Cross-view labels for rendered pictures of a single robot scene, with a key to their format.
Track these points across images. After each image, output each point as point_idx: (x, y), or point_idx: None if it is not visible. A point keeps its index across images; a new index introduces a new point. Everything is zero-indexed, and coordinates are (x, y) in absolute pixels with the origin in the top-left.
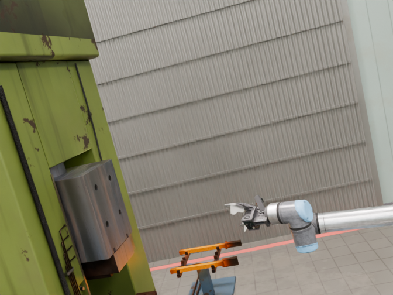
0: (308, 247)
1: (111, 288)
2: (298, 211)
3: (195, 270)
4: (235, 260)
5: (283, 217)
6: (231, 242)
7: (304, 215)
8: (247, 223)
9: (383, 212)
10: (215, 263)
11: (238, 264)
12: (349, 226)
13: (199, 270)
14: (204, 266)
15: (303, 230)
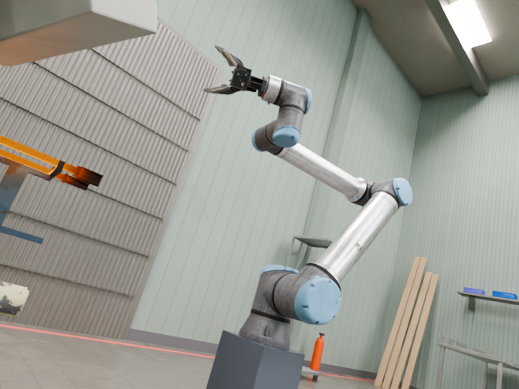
0: (296, 132)
1: None
2: (306, 90)
3: (25, 151)
4: (97, 178)
5: (287, 88)
6: (76, 178)
7: (311, 97)
8: (239, 74)
9: (334, 166)
10: (66, 163)
11: (98, 185)
12: (308, 159)
13: (14, 170)
14: (47, 156)
15: (300, 113)
